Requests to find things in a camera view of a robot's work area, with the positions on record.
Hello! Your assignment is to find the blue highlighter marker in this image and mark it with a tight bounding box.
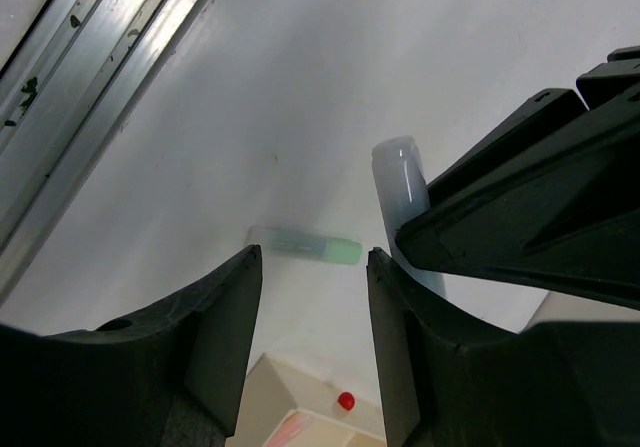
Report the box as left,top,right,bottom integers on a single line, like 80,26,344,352
372,136,446,298

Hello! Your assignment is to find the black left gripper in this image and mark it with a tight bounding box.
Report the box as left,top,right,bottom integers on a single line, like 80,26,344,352
395,46,640,309

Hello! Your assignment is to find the aluminium front rail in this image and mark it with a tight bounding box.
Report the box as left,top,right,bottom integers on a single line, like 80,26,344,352
1,0,205,292

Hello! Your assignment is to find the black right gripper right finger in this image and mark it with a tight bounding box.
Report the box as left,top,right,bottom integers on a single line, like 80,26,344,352
367,249,639,446

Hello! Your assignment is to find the cream compartment organizer tray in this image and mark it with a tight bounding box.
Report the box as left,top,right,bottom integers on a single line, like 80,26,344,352
226,356,386,446

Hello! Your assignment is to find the small red ball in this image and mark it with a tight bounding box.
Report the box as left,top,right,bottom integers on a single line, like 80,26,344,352
337,391,356,412

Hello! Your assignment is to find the pink orange highlighter marker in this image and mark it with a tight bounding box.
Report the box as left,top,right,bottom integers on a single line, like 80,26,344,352
264,412,314,447

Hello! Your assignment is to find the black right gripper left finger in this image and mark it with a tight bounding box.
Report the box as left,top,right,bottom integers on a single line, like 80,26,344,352
1,245,262,446

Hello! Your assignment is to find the green highlighter marker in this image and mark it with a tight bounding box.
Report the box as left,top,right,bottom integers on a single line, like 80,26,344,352
245,226,363,265

